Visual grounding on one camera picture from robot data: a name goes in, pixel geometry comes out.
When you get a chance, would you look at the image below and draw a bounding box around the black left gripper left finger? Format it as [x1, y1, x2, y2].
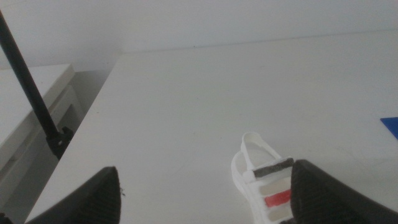
[25, 166, 122, 224]

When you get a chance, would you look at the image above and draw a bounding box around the white sandal shoe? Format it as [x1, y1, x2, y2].
[231, 131, 295, 224]

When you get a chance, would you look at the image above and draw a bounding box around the blue mat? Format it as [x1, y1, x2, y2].
[380, 116, 398, 140]

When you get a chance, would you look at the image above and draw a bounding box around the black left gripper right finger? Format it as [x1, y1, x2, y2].
[280, 159, 398, 224]

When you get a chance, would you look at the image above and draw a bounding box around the black pole with clamp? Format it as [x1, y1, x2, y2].
[0, 9, 75, 161]

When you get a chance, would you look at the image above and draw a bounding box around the white side cabinet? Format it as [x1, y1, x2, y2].
[0, 63, 84, 190]

